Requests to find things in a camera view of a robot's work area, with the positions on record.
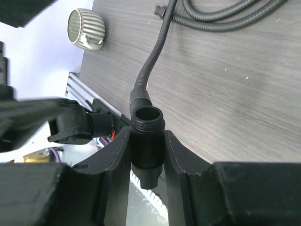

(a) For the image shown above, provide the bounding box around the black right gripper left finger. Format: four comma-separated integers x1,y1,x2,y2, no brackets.
0,127,131,226

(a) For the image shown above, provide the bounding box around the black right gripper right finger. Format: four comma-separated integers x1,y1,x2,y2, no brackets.
165,131,301,226

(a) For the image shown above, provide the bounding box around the black flexible hose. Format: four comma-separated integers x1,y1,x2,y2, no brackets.
128,0,290,113

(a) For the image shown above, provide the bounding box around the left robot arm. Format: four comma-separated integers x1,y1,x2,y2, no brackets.
0,8,114,153

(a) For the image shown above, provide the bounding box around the ribbed grey cup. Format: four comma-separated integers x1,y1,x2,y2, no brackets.
67,8,106,50

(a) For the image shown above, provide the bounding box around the white slotted cable duct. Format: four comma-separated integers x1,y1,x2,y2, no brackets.
130,170,167,215

